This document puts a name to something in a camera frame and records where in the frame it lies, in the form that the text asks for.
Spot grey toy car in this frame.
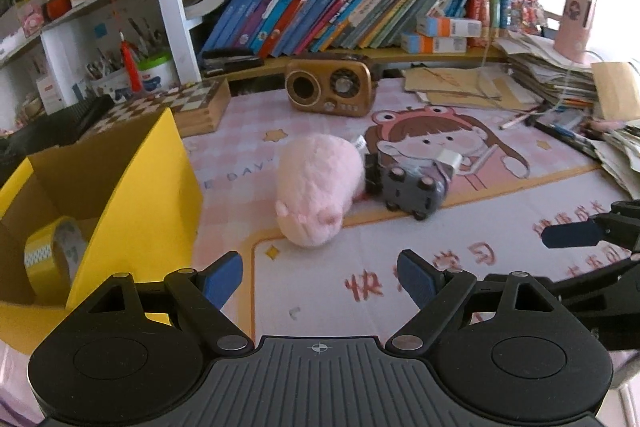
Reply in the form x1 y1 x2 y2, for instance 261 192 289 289
364 153 456 221

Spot white usb charger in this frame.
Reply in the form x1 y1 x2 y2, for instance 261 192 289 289
434 148 463 178

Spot yellow tape roll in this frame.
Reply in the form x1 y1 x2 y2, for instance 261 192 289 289
24 217 88 306

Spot pink plush pig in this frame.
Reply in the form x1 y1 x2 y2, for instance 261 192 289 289
274 133 364 248

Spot pink cartoon desk mat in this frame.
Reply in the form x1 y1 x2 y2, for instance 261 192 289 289
0 76 640 408

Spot yellow cardboard box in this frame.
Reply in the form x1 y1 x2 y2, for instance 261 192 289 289
1 110 203 355

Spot kraft envelope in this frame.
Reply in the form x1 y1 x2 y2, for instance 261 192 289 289
591 62 640 121

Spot pink white pen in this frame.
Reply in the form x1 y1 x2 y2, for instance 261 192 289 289
499 113 534 130

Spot stack of papers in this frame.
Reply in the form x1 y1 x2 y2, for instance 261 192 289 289
495 31 639 198

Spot wooden chess box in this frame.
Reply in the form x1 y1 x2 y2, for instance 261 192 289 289
88 79 231 138

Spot brown paper envelopes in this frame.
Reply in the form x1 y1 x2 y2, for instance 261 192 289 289
402 65 542 112

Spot pink cylinder holder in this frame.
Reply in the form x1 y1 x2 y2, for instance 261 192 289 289
553 0 596 64

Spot black electronic keyboard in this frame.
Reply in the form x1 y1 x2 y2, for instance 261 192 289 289
1 95 115 183

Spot white green jar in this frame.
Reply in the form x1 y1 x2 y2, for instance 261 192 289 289
137 51 180 93

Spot brown retro radio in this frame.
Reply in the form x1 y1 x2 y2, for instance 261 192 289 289
284 53 381 117

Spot orange white box lower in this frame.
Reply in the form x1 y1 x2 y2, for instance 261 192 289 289
400 34 468 54

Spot orange white box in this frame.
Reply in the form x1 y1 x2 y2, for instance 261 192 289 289
416 16 482 38
400 34 468 54

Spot orange white box upper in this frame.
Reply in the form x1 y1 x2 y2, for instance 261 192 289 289
416 16 482 38

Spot row of leaning books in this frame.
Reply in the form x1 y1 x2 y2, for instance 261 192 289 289
198 0 541 58

